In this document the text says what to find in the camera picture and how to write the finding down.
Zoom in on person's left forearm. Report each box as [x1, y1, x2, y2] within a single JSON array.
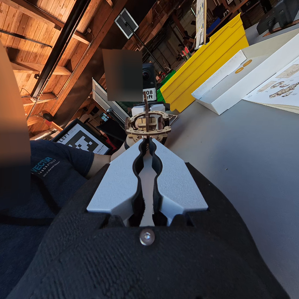
[[87, 135, 131, 180]]

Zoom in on white cardboard box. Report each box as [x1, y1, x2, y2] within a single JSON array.
[[191, 33, 299, 115]]

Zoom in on black ceiling rail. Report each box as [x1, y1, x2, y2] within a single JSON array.
[[31, 0, 92, 98]]

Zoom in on wooden horseshoe model part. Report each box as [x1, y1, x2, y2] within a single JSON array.
[[143, 92, 150, 140]]

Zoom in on person's navy shirt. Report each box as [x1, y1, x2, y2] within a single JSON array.
[[0, 140, 95, 299]]

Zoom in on hanging printed banner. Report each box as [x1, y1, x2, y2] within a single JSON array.
[[195, 0, 211, 50]]

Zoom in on framed black-and-white marker sign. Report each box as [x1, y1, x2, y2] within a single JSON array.
[[51, 118, 113, 155]]

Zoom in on yellow plastic bin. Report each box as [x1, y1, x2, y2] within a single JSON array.
[[159, 12, 249, 112]]

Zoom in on open instruction booklet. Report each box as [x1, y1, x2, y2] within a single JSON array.
[[242, 63, 299, 115]]

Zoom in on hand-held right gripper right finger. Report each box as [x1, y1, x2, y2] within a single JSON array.
[[149, 138, 209, 227]]

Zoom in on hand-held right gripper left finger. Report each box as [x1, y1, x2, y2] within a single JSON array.
[[86, 138, 148, 227]]

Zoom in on hanging ceiling light panel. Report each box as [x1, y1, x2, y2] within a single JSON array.
[[114, 8, 140, 39]]

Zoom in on black case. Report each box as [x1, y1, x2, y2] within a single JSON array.
[[256, 0, 299, 35]]

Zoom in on green plastic bin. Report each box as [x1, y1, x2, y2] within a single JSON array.
[[156, 69, 178, 103]]

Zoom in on silver ventilation duct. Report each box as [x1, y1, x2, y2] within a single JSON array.
[[30, 128, 57, 141]]

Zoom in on small wooden robot model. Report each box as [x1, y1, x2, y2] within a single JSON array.
[[124, 111, 172, 143]]

